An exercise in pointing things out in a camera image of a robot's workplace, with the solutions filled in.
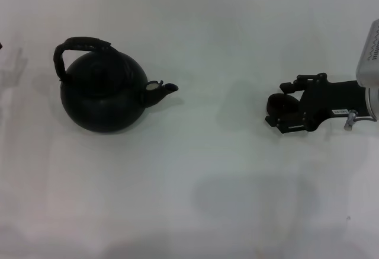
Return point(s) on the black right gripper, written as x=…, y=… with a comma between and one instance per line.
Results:
x=334, y=99

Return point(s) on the dark brown teacup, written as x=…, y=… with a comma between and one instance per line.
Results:
x=279, y=105

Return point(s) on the black round teapot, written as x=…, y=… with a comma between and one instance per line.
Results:
x=103, y=105

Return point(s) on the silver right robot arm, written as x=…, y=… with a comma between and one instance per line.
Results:
x=373, y=102

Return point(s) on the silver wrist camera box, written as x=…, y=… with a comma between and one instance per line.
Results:
x=368, y=63

